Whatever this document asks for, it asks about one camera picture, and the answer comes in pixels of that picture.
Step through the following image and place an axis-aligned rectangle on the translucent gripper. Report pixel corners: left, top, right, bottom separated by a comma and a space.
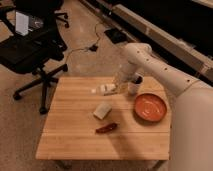
113, 65, 134, 92

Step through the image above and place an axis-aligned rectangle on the white labelled bottle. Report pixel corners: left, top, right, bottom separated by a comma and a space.
91, 84, 116, 96

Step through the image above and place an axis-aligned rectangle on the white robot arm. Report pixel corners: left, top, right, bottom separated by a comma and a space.
116, 43, 213, 171

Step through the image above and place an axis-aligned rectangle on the orange ceramic bowl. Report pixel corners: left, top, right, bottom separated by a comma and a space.
134, 93, 167, 122

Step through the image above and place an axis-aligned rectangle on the white mug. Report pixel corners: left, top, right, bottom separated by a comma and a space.
128, 75, 143, 95

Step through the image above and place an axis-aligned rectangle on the white sponge block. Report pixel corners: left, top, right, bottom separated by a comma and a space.
93, 102, 112, 119

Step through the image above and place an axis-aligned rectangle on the black floor plate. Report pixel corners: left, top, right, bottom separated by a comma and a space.
105, 28, 127, 44

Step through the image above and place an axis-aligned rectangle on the red chili pepper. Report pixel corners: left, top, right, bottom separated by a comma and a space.
95, 123, 118, 134

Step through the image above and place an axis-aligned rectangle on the wooden table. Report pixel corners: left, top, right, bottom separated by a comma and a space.
36, 77, 171, 160

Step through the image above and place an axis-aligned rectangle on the long wooden beam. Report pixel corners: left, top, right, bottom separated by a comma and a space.
112, 4, 213, 81

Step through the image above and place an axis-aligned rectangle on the black office chair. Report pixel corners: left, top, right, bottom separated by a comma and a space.
0, 0, 68, 114

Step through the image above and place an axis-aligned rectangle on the white box on chair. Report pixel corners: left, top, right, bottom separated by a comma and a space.
15, 11, 29, 36

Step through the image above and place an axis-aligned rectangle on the black floor cable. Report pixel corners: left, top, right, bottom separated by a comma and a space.
63, 21, 116, 68

